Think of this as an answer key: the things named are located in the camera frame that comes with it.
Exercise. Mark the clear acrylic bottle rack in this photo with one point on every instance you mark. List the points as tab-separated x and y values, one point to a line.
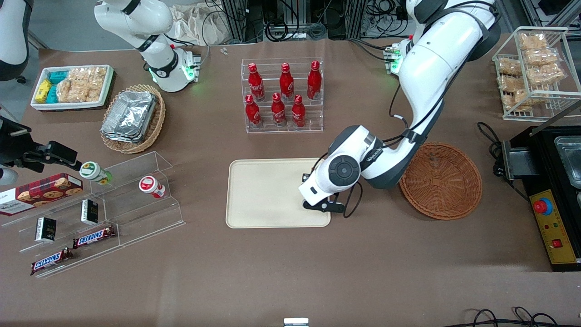
313	118

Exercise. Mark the bagged fried snack pack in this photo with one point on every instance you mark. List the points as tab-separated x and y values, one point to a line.
519	101
542	57
547	74
509	67
510	83
533	42

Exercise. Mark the black machine with yellow panel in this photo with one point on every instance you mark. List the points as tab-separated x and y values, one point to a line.
544	163

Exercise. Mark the cream plastic serving tray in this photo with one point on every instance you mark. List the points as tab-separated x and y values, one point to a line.
268	193

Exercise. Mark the teal snack packet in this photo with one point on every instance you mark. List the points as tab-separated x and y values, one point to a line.
52	94
58	76

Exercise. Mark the red capped small bottle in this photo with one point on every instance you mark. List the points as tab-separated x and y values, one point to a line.
150	185

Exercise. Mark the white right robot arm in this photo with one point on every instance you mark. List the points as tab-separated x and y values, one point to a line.
154	41

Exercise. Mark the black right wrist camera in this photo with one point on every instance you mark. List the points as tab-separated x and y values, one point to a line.
61	154

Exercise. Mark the clear bagged rice crackers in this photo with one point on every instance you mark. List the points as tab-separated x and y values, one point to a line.
88	76
75	93

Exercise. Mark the white rectangular snack bin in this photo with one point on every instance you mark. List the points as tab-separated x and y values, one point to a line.
38	105

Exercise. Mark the green capped small bottle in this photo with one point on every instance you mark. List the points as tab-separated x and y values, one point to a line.
93	171

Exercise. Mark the yellow snack packet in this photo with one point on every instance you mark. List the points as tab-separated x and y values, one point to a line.
43	91

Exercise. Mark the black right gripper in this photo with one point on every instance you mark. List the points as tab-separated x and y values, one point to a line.
17	148

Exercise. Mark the red cola bottle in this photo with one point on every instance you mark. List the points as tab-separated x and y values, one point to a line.
256	86
286	85
278	113
314	84
253	114
298	114

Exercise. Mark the red chocolate chip cookie box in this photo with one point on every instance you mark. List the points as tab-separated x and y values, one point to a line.
41	193

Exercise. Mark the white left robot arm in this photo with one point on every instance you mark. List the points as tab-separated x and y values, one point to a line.
431	59

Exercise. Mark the crumpled beige paper bag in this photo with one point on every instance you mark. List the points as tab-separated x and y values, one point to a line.
199	25

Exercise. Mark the empty brown wicker basket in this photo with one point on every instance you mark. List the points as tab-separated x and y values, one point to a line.
440	181

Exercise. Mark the wicker basket holding foil trays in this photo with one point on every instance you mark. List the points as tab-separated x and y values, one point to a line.
154	125

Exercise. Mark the clear acrylic stepped shelf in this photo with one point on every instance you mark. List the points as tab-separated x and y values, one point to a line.
136	213

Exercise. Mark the red emergency stop button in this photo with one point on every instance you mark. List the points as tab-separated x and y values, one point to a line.
543	206

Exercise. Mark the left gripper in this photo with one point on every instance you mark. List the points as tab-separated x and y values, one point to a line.
305	177

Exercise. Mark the small dark green box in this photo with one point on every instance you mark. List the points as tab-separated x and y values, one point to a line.
89	211
45	229

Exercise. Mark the stack of foil trays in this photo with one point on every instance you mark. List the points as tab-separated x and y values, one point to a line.
129	116

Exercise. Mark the snickers chocolate bar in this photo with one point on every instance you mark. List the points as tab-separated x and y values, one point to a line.
50	261
93	237

